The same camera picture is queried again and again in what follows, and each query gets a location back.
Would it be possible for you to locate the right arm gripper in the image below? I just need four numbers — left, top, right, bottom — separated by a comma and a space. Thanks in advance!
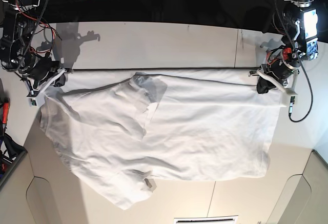
18, 57, 66, 87

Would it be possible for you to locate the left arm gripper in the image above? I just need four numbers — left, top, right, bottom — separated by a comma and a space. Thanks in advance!
256, 47, 300, 94

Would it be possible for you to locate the white t-shirt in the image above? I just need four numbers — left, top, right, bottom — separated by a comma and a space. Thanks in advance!
40, 70, 282, 210

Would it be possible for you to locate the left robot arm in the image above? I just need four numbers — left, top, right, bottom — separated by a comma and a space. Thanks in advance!
249, 0, 318, 96

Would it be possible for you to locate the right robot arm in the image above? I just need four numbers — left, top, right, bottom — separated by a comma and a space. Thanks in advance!
1, 0, 71, 96

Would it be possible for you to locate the grey bin with tools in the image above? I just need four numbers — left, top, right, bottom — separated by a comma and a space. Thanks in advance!
1, 133, 28, 189

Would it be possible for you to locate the white vent grille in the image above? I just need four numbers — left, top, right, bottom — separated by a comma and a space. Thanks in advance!
173, 216, 238, 224

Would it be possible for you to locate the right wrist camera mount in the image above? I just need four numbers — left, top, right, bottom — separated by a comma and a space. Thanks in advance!
23, 68, 73, 107

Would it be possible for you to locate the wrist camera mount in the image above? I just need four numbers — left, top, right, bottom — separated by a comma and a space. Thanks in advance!
23, 68, 73, 107
249, 64, 299, 116

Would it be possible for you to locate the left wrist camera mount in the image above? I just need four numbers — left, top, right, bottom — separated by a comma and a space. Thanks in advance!
249, 64, 299, 116

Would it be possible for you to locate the orange handled tool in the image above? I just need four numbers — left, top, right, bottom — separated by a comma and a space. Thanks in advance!
1, 97, 10, 136

